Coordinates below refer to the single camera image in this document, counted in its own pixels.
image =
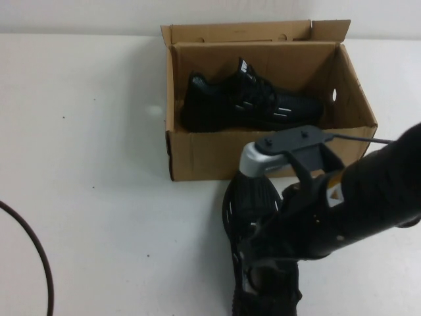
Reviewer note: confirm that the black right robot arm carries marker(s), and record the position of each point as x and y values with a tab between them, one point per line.
388	177

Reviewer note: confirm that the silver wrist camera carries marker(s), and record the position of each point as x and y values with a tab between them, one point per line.
260	161

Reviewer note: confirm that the black sneaker with white tag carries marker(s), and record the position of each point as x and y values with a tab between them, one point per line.
213	105
258	197

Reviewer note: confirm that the brown cardboard shoe box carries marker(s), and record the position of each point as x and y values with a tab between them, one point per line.
204	158

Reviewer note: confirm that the dark grey wrist camera bracket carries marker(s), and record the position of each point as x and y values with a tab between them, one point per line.
296	138

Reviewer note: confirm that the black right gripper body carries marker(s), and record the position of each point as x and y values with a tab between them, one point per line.
315	230

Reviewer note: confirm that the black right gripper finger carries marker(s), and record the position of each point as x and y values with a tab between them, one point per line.
258	230
250	253

